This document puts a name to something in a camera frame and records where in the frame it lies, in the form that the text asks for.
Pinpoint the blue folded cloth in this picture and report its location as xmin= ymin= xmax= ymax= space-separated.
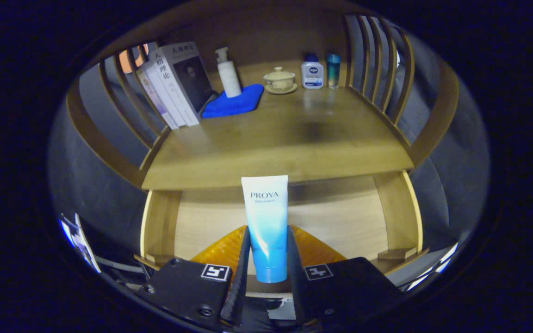
xmin=201 ymin=84 xmax=265 ymax=119

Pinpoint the thin purple book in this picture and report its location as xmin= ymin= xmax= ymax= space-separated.
xmin=136 ymin=62 xmax=179 ymax=130

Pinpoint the white lotion bottle blue cap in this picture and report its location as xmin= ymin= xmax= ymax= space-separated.
xmin=301 ymin=53 xmax=324 ymax=89

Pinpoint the thin white book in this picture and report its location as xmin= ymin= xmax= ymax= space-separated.
xmin=144 ymin=55 xmax=188 ymax=128

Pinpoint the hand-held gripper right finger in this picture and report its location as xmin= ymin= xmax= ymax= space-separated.
xmin=287 ymin=225 xmax=403 ymax=324

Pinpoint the wooden drawer with black knob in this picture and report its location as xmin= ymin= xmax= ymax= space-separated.
xmin=135 ymin=170 xmax=429 ymax=294

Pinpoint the thick white book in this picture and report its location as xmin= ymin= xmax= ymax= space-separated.
xmin=155 ymin=42 xmax=215 ymax=126

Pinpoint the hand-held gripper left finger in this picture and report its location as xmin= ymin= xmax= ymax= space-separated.
xmin=137 ymin=225 xmax=252 ymax=331

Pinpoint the wooden cabinet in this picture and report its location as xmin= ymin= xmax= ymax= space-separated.
xmin=65 ymin=2 xmax=460 ymax=191

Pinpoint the blue white cosmetic tube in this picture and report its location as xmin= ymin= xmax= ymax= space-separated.
xmin=241 ymin=175 xmax=289 ymax=284

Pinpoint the beige lidded teacup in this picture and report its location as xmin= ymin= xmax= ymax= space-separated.
xmin=263 ymin=67 xmax=298 ymax=95

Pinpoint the teal slim bottle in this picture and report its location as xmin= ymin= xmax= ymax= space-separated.
xmin=326 ymin=53 xmax=341 ymax=89

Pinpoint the white pump bottle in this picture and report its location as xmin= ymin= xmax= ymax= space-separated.
xmin=215 ymin=47 xmax=242 ymax=98

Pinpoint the wooden countertop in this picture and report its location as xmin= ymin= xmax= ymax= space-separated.
xmin=142 ymin=60 xmax=415 ymax=190

